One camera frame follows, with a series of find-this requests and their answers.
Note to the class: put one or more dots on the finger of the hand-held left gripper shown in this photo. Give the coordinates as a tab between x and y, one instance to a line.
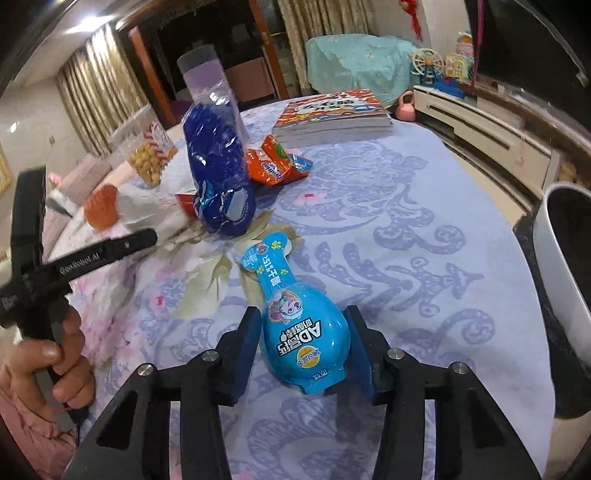
106	251

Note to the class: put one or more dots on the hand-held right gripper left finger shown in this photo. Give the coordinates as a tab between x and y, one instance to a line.
242	364

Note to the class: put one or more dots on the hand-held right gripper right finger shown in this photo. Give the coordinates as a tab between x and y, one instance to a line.
360	369

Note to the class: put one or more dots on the blue cartoon drink bottle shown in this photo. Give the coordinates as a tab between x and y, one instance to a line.
300	318

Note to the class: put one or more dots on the blue plastic bag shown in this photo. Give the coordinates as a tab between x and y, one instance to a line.
217	175

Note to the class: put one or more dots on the orange red snack wrapper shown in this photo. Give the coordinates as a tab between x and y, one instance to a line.
272	166

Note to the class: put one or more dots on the white trash bin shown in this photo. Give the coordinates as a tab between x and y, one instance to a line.
563	258

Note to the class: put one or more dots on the person's left hand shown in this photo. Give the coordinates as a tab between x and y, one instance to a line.
41	357

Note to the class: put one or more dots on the bag of yellow snack balls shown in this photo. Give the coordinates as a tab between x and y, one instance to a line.
145	159

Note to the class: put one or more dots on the beige curtain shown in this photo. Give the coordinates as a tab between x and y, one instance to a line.
101	92
323	18

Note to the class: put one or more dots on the purple drink bottle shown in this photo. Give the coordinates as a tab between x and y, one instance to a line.
205	78

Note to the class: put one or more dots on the glass balcony door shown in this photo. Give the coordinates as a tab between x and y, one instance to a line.
207	27

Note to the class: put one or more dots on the stack of children's books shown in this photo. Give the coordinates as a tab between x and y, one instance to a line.
328	110

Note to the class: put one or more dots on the pink kettlebell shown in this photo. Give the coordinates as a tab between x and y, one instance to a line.
406	110

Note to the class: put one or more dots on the white television cabinet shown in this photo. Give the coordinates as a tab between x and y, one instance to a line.
485	124

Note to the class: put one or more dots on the teal furniture cover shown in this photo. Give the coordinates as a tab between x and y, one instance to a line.
355	64

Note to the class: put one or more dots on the ferris wheel toy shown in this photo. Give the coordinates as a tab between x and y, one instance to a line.
424	64

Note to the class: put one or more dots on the colourful toy house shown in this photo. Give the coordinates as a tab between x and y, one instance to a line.
458	68

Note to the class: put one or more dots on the pink toy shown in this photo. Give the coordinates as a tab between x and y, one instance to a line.
464	42

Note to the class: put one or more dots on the red hanging decoration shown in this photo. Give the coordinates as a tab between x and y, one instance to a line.
411	18

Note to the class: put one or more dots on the television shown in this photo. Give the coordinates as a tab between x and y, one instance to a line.
521	37

